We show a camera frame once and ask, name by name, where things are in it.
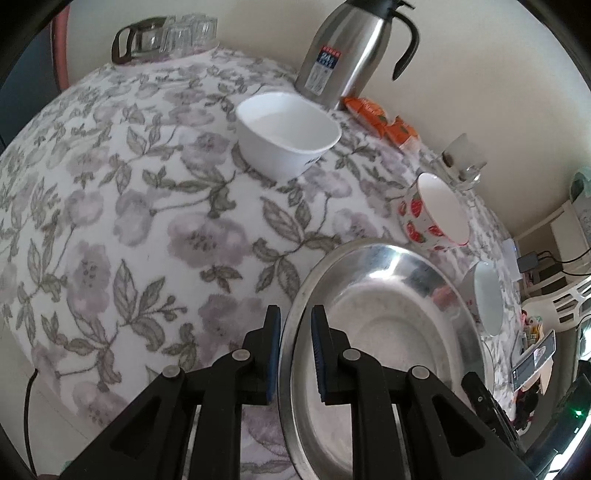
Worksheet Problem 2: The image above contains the white lattice shelf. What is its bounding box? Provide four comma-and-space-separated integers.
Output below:
515, 203, 591, 337

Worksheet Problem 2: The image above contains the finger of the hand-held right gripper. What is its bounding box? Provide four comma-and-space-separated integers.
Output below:
462, 371, 522, 455

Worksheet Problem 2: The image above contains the upturned clear glass cup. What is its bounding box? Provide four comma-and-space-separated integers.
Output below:
187, 14, 219, 48
159, 15, 195, 52

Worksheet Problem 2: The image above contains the thin black floor cable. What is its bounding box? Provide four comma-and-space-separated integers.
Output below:
23, 369, 41, 476

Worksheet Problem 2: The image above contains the floral tablecloth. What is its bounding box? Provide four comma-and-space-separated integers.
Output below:
0, 46, 522, 480

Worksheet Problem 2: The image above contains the smartphone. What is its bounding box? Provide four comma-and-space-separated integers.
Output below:
512, 330, 557, 393

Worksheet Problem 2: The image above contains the glass pitcher with dark handle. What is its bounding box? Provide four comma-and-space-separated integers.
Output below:
112, 16, 164, 64

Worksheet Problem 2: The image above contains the teal cloth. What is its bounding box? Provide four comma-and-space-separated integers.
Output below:
570, 168, 591, 204

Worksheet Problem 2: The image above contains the orange snack packet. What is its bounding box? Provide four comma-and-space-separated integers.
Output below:
342, 96, 420, 151

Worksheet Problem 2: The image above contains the black power adapter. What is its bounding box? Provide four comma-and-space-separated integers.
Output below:
517, 251, 544, 274

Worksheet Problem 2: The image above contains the red curved bar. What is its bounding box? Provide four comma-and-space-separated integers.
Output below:
52, 0, 71, 89

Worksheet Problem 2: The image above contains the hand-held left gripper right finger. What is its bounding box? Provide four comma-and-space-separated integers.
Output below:
310, 305, 527, 480

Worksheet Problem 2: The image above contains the clear glass mug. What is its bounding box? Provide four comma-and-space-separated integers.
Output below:
431, 134, 488, 191

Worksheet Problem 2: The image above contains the white power strip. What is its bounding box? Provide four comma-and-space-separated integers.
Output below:
505, 237, 521, 282

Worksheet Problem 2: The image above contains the small pale bowl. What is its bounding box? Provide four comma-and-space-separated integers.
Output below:
461, 261, 504, 337

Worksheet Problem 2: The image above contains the plain white bowl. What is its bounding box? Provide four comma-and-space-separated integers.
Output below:
235, 92, 342, 182

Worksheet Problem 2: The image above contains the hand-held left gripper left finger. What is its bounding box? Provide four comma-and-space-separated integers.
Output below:
58, 305, 282, 480

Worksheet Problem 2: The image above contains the strawberry print bowl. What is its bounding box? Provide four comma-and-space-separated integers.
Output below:
398, 173, 472, 251

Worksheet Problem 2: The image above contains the stainless steel thermos jug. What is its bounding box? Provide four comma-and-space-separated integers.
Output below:
294, 0, 420, 112

